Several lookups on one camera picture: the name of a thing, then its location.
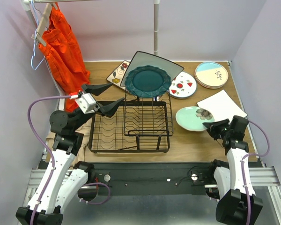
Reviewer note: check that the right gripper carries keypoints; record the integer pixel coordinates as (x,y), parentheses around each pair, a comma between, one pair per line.
(212,127)

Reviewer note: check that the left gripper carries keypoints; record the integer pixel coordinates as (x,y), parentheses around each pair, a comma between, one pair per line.
(109,110)

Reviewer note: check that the grey square plate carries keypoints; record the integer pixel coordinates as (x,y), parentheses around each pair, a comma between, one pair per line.
(221,106)

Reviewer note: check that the flower square plate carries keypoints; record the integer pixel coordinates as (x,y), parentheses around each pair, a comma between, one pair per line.
(118,73)

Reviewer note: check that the mint green flower plate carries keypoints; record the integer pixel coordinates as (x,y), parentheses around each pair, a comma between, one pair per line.
(192,118)

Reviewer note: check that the teal rimmed plate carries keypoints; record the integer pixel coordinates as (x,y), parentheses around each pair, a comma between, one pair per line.
(147,82)

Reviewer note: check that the watermelon round plate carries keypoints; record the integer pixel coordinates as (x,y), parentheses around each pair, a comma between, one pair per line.
(183,86)

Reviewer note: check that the large white square plate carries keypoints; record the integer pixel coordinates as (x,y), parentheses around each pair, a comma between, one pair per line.
(141,59)

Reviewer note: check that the blue and cream round plate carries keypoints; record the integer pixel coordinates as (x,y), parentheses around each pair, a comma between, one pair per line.
(209,87)

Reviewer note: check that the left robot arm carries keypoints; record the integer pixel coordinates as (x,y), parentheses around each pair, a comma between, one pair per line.
(55,192)

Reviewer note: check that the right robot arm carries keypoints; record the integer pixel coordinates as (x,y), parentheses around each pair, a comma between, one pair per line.
(238,203)

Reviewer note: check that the beige cloth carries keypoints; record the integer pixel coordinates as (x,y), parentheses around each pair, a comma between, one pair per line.
(85,130)

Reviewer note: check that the orange shorts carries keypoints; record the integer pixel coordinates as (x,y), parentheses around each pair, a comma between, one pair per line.
(63,54)

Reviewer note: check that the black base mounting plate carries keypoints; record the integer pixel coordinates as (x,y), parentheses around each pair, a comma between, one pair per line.
(156,178)

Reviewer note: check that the wooden clip hanger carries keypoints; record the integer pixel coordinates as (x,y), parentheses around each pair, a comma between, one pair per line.
(41,27)

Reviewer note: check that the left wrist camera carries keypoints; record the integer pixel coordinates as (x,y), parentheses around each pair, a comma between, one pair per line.
(86,103)

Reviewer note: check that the black wire dish rack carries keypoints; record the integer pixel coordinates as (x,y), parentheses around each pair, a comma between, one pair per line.
(140,125)

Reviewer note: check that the blue wire hanger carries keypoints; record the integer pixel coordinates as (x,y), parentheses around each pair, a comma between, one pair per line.
(33,65)

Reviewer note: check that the white clothes rack frame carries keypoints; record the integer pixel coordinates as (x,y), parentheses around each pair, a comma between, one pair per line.
(27,7)

